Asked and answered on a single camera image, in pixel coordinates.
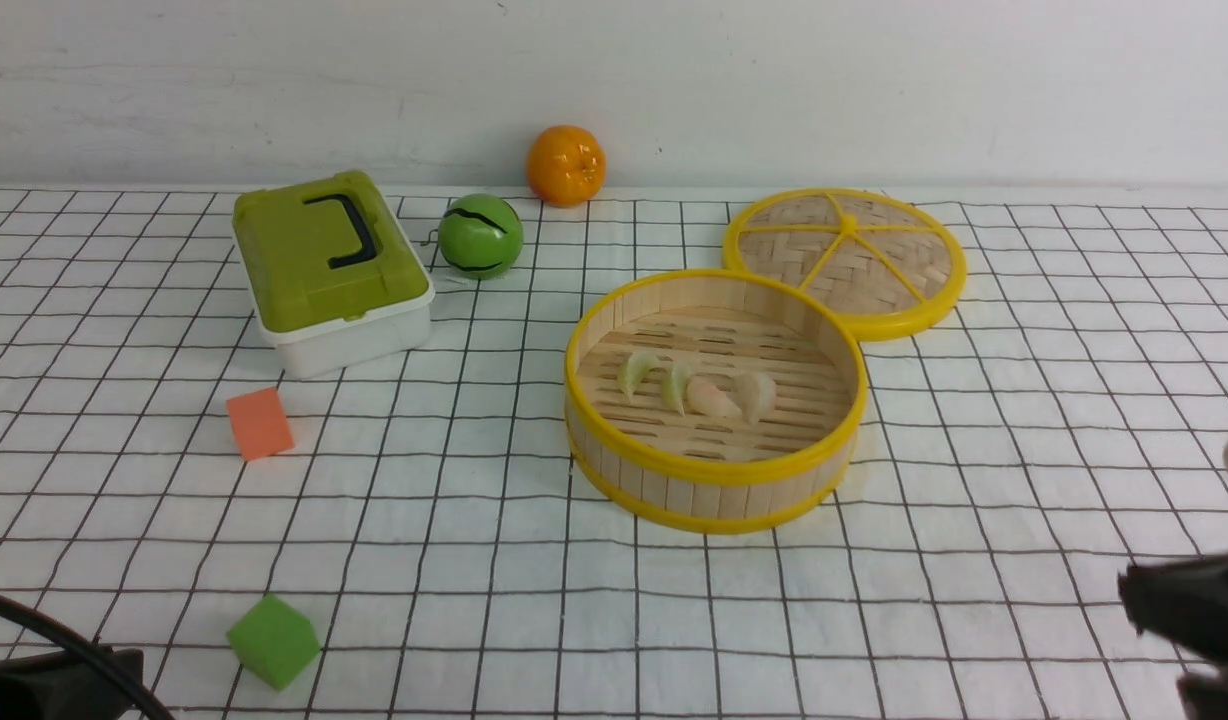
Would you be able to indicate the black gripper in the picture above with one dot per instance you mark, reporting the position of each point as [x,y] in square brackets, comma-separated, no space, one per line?
[1185,602]

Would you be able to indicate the pink dumpling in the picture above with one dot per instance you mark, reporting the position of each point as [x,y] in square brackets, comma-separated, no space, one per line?
[756,394]
[710,401]

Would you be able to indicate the green dumpling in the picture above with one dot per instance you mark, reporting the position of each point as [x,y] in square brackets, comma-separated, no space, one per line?
[631,373]
[673,387]

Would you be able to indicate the bamboo steamer lid yellow rim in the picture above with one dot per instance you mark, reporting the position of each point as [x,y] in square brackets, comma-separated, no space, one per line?
[887,269]

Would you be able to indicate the bamboo steamer tray yellow rim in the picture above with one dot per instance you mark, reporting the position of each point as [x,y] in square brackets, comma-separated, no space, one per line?
[700,474]

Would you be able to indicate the orange toy fruit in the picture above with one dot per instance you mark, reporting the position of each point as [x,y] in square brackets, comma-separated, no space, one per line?
[566,166]

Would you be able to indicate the white grid tablecloth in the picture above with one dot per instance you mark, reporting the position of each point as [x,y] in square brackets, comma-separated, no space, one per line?
[1066,419]

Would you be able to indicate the green toy watermelon ball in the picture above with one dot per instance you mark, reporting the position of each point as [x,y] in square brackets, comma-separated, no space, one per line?
[481,235]

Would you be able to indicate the green lidded storage box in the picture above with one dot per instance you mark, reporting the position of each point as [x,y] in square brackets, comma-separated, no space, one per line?
[333,278]

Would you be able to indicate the green foam cube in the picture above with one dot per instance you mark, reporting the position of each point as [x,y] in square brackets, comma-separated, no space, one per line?
[274,641]

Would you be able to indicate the orange foam cube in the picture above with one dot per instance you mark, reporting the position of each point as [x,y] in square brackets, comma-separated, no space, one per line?
[259,424]

